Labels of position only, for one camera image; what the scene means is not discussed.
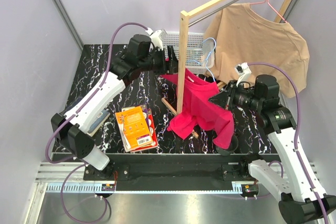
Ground red t shirt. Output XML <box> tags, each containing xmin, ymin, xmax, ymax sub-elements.
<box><xmin>167</xmin><ymin>70</ymin><xmax>234</xmax><ymax>149</ymax></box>

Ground wooden clothes rack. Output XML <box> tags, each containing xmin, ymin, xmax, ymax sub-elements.
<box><xmin>161</xmin><ymin>0</ymin><xmax>308</xmax><ymax>138</ymax></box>

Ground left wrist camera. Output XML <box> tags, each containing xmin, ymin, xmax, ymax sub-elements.
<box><xmin>146</xmin><ymin>28</ymin><xmax>167</xmax><ymax>50</ymax></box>

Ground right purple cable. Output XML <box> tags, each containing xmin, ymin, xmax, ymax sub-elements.
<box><xmin>246</xmin><ymin>62</ymin><xmax>330</xmax><ymax>224</ymax></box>

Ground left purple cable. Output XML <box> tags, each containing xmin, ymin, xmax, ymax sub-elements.
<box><xmin>45</xmin><ymin>22</ymin><xmax>150</xmax><ymax>222</ymax></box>

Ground beige t shirt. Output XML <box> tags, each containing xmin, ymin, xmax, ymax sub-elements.
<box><xmin>204</xmin><ymin>3</ymin><xmax>310</xmax><ymax>98</ymax></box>

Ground black cylindrical cup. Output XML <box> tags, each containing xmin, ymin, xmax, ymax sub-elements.
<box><xmin>215</xmin><ymin>135</ymin><xmax>238</xmax><ymax>156</ymax></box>

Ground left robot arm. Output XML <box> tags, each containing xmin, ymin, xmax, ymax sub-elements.
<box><xmin>51</xmin><ymin>35</ymin><xmax>178</xmax><ymax>180</ymax></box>

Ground purple cable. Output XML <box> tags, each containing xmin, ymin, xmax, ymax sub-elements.
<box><xmin>246</xmin><ymin>62</ymin><xmax>330</xmax><ymax>224</ymax></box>
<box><xmin>45</xmin><ymin>22</ymin><xmax>150</xmax><ymax>222</ymax></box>

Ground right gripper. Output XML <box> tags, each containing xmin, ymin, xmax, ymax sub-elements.
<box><xmin>208</xmin><ymin>80</ymin><xmax>263</xmax><ymax>111</ymax></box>

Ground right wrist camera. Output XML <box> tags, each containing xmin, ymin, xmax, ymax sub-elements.
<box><xmin>235</xmin><ymin>62</ymin><xmax>251</xmax><ymax>86</ymax></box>

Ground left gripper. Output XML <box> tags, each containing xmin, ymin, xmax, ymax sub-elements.
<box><xmin>139</xmin><ymin>45</ymin><xmax>185</xmax><ymax>75</ymax></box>

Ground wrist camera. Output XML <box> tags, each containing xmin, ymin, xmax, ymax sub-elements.
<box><xmin>235</xmin><ymin>62</ymin><xmax>251</xmax><ymax>86</ymax></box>
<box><xmin>146</xmin><ymin>28</ymin><xmax>167</xmax><ymax>50</ymax></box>

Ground blue wire hanger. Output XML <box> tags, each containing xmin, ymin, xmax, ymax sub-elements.
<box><xmin>186</xmin><ymin>37</ymin><xmax>217</xmax><ymax>82</ymax></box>

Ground dark blue book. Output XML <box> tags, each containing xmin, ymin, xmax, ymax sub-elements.
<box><xmin>87</xmin><ymin>110</ymin><xmax>110</xmax><ymax>136</ymax></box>

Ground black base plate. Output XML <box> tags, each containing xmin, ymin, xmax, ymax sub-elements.
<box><xmin>48</xmin><ymin>154</ymin><xmax>279</xmax><ymax>194</ymax></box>

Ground white plastic basket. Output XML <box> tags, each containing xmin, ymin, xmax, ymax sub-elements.
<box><xmin>163</xmin><ymin>31</ymin><xmax>216</xmax><ymax>74</ymax></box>

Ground orange book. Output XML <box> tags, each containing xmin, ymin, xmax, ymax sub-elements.
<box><xmin>115</xmin><ymin>106</ymin><xmax>153</xmax><ymax>152</ymax></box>

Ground purple book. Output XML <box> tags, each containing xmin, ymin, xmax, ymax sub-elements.
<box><xmin>139</xmin><ymin>104</ymin><xmax>153</xmax><ymax>136</ymax></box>

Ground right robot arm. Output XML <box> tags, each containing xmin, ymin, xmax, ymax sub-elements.
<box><xmin>209</xmin><ymin>74</ymin><xmax>335</xmax><ymax>223</ymax></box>

